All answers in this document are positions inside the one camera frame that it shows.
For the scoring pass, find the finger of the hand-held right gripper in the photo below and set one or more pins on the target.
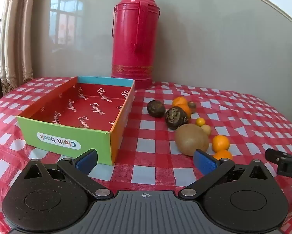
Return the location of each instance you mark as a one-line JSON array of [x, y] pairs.
[[274, 155]]

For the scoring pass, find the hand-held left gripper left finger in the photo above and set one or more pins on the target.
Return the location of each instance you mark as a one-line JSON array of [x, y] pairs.
[[87, 160]]

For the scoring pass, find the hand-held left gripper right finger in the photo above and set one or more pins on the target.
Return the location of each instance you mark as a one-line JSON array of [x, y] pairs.
[[204, 162]]

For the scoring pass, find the orange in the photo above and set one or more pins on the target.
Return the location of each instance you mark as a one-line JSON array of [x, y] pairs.
[[220, 143], [180, 101], [223, 155], [187, 109]]

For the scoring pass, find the brown kiwi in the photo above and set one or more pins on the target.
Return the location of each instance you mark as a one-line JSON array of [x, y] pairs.
[[189, 139]]

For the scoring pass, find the colourful cardboard box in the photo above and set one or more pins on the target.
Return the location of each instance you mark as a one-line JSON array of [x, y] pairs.
[[63, 141]]

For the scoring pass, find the small pale round fruit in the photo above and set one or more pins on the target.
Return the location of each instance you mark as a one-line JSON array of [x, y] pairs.
[[206, 129]]

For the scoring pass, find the small yellow kumquat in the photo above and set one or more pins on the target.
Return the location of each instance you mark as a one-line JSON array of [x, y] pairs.
[[200, 121]]

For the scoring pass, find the dark wrinkled round fruit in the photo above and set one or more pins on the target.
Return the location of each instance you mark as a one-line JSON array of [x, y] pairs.
[[175, 119], [155, 108]]

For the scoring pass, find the small brown round fruit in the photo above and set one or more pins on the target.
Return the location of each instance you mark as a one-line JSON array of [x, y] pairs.
[[192, 106]]

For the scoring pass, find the red checkered tablecloth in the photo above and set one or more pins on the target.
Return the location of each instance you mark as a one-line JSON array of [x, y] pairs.
[[148, 146]]

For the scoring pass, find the red thermos flask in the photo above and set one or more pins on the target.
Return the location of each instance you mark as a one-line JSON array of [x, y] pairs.
[[133, 41]]

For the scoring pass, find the beige curtain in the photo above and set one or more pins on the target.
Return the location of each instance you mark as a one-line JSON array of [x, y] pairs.
[[16, 41]]

